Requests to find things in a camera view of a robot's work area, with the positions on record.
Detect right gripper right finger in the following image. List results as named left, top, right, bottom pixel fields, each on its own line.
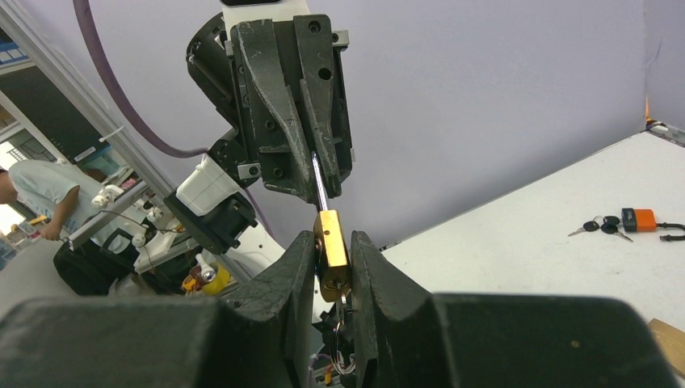
left=350, top=231, right=678, bottom=387

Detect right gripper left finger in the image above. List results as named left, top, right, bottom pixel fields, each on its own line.
left=1, top=231, right=315, bottom=387

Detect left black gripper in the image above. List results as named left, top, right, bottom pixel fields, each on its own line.
left=186, top=14, right=353, bottom=204

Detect small padlock key charm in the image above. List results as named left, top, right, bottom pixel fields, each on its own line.
left=313, top=291, right=359, bottom=376

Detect small brass padlock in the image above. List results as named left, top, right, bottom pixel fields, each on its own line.
left=311, top=151, right=351, bottom=304

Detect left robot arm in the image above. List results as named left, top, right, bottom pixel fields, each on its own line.
left=165, top=14, right=353, bottom=302

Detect black-headed keys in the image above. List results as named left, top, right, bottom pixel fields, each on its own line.
left=568, top=216, right=633, bottom=243

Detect person in white shirt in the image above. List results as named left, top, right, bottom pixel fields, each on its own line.
left=1, top=160, right=103, bottom=241

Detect orange padlock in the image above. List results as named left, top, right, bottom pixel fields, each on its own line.
left=621, top=208, right=684, bottom=233

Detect aluminium table frame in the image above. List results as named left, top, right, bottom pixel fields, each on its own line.
left=1, top=1, right=171, bottom=205

